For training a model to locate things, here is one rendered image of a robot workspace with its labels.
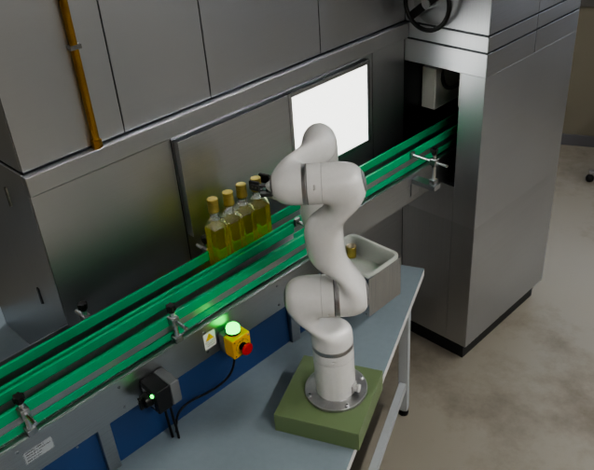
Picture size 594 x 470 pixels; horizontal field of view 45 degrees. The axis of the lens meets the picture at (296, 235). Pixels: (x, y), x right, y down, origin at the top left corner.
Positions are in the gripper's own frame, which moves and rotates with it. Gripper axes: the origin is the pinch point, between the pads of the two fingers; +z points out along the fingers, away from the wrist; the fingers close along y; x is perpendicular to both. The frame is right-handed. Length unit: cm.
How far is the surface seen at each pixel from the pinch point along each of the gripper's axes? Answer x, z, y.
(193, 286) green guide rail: 19.7, 3.4, 34.0
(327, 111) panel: -4.3, 2.3, -49.4
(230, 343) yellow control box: 33, -11, 38
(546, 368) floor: 132, -78, -102
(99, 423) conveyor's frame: 37, 5, 78
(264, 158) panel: 1.8, 9.7, -17.5
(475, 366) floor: 132, -48, -89
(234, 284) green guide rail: 21.1, -6.1, 26.3
